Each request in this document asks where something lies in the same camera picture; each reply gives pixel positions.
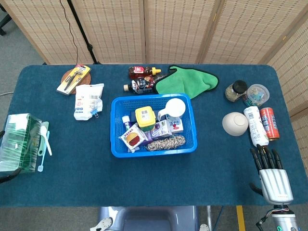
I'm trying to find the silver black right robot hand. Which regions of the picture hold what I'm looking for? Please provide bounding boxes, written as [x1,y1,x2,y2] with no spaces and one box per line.
[249,144,295,206]

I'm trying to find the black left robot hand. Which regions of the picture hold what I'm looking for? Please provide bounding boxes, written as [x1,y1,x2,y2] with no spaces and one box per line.
[0,130,23,185]

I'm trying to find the white cup with handle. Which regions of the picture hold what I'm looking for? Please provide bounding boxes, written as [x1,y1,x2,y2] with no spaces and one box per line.
[157,98,186,121]

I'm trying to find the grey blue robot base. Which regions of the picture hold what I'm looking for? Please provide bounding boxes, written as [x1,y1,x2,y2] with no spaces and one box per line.
[90,205,210,231]

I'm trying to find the thin light blue spoon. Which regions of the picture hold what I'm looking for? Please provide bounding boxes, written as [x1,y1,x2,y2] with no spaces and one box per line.
[37,131,51,173]

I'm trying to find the green transparent plastic box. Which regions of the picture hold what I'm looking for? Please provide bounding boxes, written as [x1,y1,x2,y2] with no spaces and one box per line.
[0,113,50,174]

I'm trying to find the light green plastic spoon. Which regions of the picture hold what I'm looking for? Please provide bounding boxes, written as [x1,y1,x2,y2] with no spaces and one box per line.
[38,121,50,157]

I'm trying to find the white plastic spoon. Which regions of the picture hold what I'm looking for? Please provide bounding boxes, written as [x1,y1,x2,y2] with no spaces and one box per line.
[39,125,53,156]

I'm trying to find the red drink can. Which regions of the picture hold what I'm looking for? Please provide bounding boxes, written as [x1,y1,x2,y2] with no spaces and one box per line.
[259,107,281,141]

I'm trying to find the white yogurt drink bottle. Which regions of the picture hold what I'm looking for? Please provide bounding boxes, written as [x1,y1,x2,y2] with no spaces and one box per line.
[243,105,270,148]

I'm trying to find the blue felt table cover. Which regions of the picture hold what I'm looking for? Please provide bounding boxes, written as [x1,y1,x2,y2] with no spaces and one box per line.
[0,64,308,208]

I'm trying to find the metal table leg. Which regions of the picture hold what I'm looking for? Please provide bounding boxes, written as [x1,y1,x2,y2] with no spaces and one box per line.
[206,205,213,231]

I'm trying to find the beige bowl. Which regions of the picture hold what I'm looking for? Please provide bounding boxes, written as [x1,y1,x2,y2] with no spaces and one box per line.
[221,112,249,137]

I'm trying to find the clear tub of coloured clips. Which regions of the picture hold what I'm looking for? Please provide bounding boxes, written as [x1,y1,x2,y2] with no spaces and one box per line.
[242,83,270,107]

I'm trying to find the glass jar black lid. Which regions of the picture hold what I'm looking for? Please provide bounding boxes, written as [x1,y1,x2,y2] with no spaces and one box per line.
[225,80,248,103]

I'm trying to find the white paper bag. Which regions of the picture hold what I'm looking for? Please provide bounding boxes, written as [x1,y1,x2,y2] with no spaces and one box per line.
[73,83,105,121]

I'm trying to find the yellow razor blister pack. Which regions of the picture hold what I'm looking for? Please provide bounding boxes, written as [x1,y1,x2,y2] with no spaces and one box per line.
[56,64,92,96]

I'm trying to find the white milk carton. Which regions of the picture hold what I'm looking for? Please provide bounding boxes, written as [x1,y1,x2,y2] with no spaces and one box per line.
[166,115,184,135]

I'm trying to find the round brown coaster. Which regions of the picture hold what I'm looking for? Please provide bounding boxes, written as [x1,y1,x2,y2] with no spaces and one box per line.
[61,68,92,94]

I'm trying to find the blue plastic basket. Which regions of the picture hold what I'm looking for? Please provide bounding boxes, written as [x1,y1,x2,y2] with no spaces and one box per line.
[110,93,198,158]

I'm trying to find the burger print snack pack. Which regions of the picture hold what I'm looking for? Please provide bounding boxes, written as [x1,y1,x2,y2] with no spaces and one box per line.
[119,123,149,153]

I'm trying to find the purple juice carton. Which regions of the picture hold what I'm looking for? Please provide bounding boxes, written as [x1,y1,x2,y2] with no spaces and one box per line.
[144,119,173,142]

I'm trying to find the green microfiber cloth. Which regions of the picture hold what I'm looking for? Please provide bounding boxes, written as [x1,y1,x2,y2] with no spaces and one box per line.
[154,64,219,99]

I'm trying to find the green container yellow lid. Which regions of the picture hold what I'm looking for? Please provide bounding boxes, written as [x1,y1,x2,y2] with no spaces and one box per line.
[134,107,155,132]

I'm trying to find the dark drink bottle beige cap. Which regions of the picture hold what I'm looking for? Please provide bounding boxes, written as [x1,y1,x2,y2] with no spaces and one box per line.
[123,74,167,94]

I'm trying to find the black tripod stand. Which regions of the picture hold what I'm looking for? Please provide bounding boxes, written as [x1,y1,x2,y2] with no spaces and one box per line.
[66,0,101,65]

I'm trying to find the tea bottle yellow cap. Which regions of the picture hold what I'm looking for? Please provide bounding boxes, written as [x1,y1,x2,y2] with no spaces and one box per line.
[128,66,162,80]

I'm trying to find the blue floor cable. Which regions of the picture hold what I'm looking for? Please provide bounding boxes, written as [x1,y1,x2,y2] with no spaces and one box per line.
[213,206,224,231]

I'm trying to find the braided rope bundle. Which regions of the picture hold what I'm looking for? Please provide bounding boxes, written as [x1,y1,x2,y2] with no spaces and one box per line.
[146,134,186,152]

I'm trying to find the thin black cable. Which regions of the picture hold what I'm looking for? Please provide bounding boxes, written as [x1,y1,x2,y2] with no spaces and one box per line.
[59,0,79,64]

